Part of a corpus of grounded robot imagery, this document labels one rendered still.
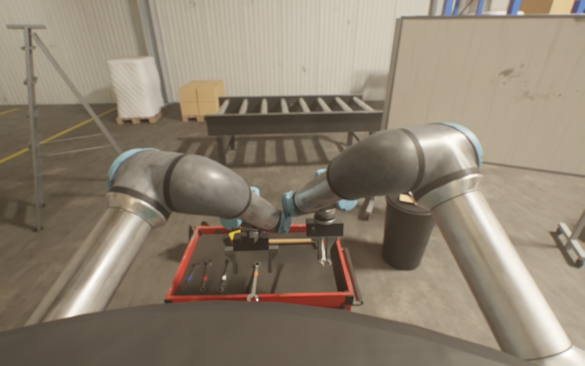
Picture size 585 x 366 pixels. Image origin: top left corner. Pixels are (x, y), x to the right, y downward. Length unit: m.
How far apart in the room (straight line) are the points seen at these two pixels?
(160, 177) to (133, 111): 7.01
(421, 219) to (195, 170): 2.08
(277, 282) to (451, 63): 2.39
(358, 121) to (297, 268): 3.04
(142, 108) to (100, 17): 3.27
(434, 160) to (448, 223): 0.10
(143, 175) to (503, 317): 0.61
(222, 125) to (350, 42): 5.72
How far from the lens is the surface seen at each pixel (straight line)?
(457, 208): 0.53
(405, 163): 0.49
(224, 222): 0.94
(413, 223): 2.45
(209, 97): 7.01
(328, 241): 1.07
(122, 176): 0.61
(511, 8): 7.71
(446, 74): 3.02
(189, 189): 0.54
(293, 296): 1.20
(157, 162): 0.59
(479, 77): 3.05
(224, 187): 0.55
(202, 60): 9.08
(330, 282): 1.31
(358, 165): 0.50
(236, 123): 3.97
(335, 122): 4.05
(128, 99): 7.55
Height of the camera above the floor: 1.84
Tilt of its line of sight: 28 degrees down
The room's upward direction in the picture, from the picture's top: straight up
